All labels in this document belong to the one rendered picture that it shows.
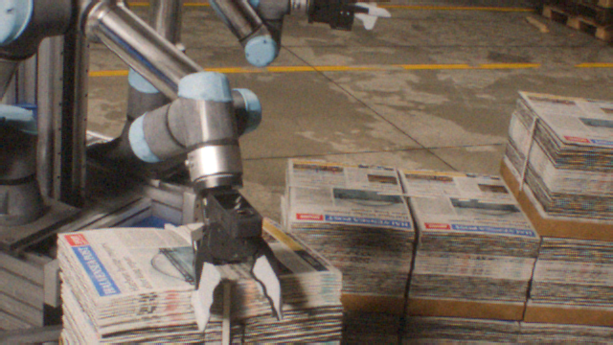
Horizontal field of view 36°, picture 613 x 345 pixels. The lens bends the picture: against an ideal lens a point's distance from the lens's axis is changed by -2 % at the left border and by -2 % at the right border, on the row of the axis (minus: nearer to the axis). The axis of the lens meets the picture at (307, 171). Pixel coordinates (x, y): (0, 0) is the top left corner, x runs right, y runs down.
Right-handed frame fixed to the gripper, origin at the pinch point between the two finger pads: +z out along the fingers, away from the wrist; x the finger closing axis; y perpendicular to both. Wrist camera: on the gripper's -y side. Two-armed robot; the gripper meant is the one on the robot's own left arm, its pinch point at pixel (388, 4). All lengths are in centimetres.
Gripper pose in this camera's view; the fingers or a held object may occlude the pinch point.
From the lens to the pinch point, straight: 246.0
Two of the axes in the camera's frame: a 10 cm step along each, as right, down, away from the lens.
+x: -0.6, 5.0, -8.7
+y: -1.1, 8.6, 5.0
